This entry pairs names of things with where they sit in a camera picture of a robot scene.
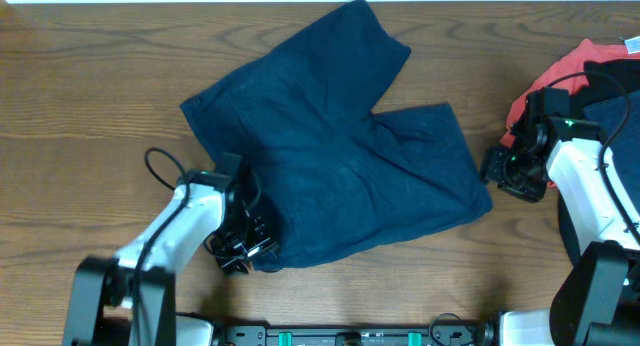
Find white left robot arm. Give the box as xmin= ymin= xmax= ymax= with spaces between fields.
xmin=63 ymin=171 xmax=278 ymax=345

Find blue folded garment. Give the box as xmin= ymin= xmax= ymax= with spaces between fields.
xmin=584 ymin=91 xmax=640 ymax=211

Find dark blue shorts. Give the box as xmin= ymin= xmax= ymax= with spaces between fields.
xmin=181 ymin=0 xmax=492 ymax=271

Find red garment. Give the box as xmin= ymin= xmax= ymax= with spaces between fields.
xmin=500 ymin=39 xmax=639 ymax=147

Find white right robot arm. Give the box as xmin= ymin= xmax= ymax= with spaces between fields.
xmin=478 ymin=87 xmax=639 ymax=345

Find black garment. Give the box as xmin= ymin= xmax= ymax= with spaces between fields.
xmin=571 ymin=59 xmax=640 ymax=110

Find white garment tag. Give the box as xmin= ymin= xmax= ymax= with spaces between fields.
xmin=624 ymin=36 xmax=640 ymax=54

